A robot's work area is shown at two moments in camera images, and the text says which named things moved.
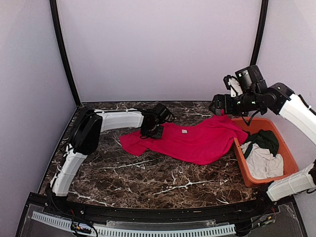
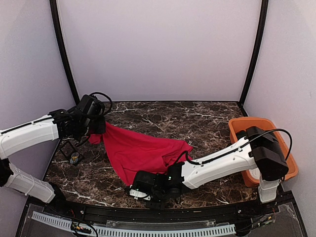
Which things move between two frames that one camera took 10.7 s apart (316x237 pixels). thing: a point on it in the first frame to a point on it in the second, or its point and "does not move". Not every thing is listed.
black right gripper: [228, 108] to [158, 205]
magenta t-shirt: [195, 141] to [131, 153]
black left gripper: [157, 135] to [101, 128]
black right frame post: [264, 9] does not move
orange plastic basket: [290, 165] does not move
